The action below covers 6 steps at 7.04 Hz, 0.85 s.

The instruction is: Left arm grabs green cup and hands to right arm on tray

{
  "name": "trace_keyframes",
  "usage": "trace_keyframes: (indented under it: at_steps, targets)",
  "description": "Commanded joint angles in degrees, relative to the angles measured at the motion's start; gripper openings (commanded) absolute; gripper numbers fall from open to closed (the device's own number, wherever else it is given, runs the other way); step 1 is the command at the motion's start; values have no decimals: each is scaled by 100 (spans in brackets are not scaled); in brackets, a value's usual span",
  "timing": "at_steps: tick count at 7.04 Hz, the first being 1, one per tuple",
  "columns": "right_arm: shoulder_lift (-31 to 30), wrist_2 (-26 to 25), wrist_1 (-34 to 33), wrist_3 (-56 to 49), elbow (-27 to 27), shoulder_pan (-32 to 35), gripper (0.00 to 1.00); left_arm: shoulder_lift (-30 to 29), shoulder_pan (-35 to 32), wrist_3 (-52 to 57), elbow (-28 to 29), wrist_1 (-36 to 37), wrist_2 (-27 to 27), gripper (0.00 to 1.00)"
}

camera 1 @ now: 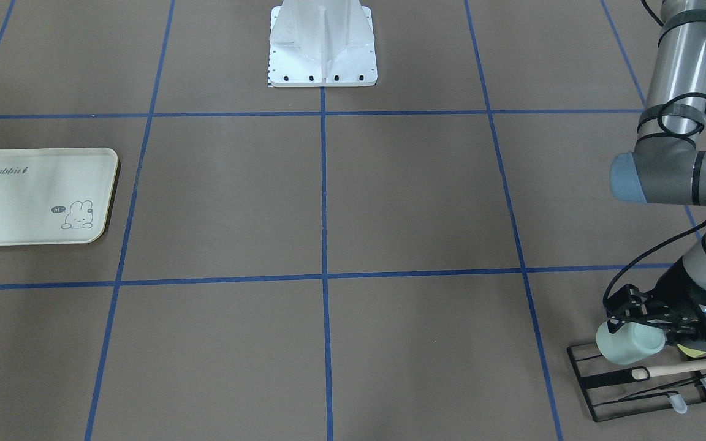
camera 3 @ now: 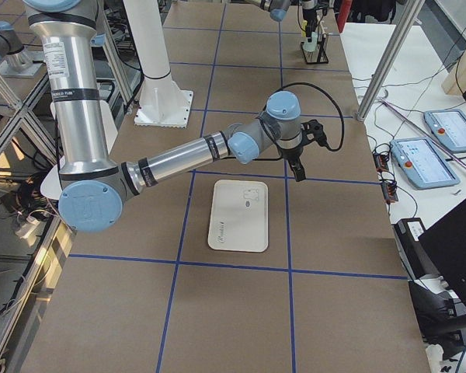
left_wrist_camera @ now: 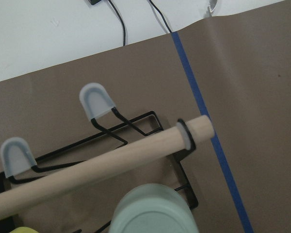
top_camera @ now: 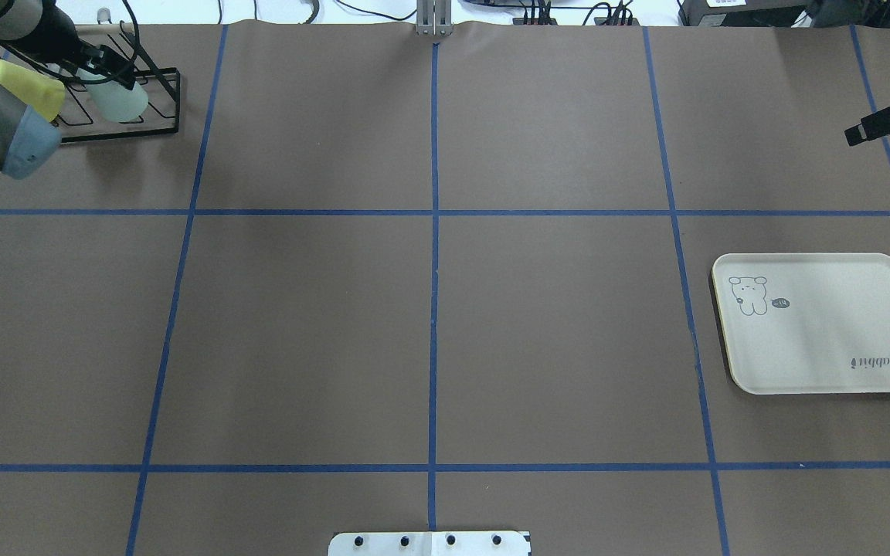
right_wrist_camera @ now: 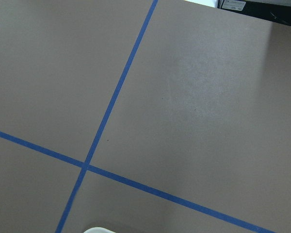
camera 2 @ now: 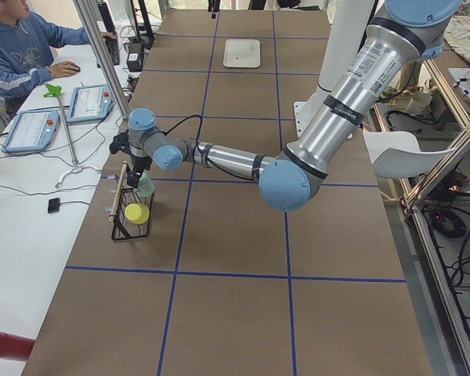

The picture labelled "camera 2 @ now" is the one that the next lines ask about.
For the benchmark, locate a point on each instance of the small black puck device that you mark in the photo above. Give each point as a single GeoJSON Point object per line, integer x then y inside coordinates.
{"type": "Point", "coordinates": [53, 205]}

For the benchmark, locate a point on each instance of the black keyboard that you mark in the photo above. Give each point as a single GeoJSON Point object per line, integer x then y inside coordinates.
{"type": "Point", "coordinates": [112, 46]}

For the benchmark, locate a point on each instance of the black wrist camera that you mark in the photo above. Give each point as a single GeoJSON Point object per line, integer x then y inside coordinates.
{"type": "Point", "coordinates": [120, 143]}

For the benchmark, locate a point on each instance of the teach pendant tablet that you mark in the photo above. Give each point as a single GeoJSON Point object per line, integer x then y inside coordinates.
{"type": "Point", "coordinates": [32, 131]}
{"type": "Point", "coordinates": [90, 103]}

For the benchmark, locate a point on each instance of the cream rabbit serving tray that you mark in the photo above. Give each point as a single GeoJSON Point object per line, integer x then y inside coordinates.
{"type": "Point", "coordinates": [242, 53]}

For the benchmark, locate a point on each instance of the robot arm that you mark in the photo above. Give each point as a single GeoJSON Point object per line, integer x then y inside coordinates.
{"type": "Point", "coordinates": [368, 46]}

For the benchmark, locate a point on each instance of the aluminium frame post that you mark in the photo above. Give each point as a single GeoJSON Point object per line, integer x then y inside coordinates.
{"type": "Point", "coordinates": [88, 18]}

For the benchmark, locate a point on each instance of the pale green cup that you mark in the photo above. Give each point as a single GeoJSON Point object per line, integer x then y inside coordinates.
{"type": "Point", "coordinates": [145, 186]}

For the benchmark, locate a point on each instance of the black power adapter box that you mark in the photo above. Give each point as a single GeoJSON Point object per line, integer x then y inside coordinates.
{"type": "Point", "coordinates": [135, 57]}

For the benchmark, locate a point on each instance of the far teach pendant tablet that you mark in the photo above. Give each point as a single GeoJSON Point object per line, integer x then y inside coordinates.
{"type": "Point", "coordinates": [90, 103]}

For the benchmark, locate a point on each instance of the black wire cup rack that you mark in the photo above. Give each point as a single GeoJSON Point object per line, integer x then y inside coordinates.
{"type": "Point", "coordinates": [122, 229]}

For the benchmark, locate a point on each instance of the yellow cup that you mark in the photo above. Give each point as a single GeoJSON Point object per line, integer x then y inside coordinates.
{"type": "Point", "coordinates": [137, 213]}

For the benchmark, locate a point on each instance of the red cylinder tube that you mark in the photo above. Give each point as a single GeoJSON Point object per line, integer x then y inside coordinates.
{"type": "Point", "coordinates": [15, 347]}

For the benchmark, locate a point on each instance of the near teach pendant tablet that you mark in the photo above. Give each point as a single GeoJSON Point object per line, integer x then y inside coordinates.
{"type": "Point", "coordinates": [32, 131]}

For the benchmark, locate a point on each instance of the white plastic chair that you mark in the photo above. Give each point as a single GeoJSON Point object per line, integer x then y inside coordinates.
{"type": "Point", "coordinates": [397, 155]}

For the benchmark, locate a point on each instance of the black computer mouse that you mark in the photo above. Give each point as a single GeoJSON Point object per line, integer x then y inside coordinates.
{"type": "Point", "coordinates": [72, 67]}

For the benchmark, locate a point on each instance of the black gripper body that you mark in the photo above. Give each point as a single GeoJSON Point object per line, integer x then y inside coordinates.
{"type": "Point", "coordinates": [139, 163]}

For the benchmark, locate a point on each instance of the person in blue hoodie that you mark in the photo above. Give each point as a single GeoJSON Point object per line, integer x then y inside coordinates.
{"type": "Point", "coordinates": [26, 59]}

